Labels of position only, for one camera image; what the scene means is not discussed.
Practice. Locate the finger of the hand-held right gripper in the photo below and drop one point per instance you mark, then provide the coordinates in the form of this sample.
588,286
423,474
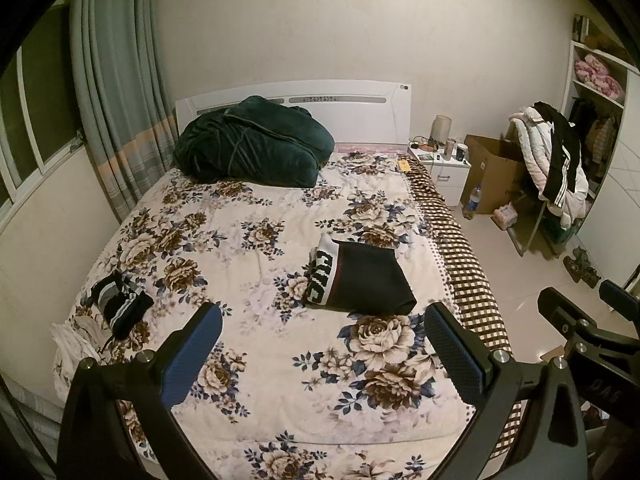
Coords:
622,296
560,305

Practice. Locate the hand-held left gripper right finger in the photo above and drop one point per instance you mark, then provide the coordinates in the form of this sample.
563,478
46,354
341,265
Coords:
457,355

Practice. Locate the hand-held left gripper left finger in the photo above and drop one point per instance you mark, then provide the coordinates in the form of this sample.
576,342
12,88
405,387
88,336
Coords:
197,350

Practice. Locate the black shorts with white waistband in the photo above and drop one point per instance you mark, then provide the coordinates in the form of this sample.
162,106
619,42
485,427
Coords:
370,280

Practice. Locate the metal clothes rack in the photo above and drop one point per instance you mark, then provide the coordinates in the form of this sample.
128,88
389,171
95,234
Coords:
527,232

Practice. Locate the hanging dark clothes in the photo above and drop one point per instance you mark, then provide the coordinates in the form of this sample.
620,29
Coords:
597,132

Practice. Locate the pair of slippers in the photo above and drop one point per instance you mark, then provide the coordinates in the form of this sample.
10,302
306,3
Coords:
582,267

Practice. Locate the flat cardboard piece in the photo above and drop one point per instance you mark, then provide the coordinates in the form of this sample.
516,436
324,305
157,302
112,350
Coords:
554,354

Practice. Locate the floral printed bed blanket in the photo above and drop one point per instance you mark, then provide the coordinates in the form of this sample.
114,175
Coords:
260,330

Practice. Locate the green basket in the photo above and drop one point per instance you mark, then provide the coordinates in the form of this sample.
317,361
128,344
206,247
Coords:
562,232

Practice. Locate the white wardrobe shelf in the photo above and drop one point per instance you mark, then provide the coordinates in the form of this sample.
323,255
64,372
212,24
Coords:
620,210

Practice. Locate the black white striped garment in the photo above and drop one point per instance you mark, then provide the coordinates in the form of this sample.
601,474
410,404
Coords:
122,305

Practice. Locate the brown checkered bed sheet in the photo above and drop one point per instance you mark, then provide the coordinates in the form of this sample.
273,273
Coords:
467,265

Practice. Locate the pack of small bottles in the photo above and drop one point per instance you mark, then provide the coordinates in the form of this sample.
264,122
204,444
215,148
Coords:
505,216

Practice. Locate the white cloth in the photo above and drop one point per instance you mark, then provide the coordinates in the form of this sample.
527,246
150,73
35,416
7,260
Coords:
75,342

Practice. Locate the plastic water bottle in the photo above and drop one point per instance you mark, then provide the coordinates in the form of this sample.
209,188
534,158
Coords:
472,202

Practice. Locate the black pants with white stripes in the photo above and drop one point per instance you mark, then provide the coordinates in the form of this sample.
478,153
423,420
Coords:
562,155

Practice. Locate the brown cardboard box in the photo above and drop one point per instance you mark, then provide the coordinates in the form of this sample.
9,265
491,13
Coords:
492,170

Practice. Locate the chair with white jackets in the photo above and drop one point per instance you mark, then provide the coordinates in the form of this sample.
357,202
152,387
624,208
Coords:
530,145

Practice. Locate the white nightstand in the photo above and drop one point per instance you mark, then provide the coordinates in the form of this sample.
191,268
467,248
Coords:
450,177

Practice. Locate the dark mug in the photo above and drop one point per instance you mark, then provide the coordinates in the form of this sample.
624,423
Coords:
461,153

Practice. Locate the yellow flat packet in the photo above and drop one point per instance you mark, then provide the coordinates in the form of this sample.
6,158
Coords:
403,165

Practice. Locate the beige table lamp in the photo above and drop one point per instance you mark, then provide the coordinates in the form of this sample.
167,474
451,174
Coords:
442,129

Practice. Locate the dark green plush blanket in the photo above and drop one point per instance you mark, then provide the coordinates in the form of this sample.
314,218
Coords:
250,140

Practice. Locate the pink floral quilt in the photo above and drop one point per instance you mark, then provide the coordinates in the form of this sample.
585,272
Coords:
600,75

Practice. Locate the white bed headboard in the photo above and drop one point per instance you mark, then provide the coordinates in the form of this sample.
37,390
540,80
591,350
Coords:
360,110

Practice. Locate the grey-green striped curtain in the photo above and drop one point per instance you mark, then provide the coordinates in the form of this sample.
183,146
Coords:
117,85

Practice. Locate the white framed window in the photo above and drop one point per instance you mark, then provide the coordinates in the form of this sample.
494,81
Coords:
30,125

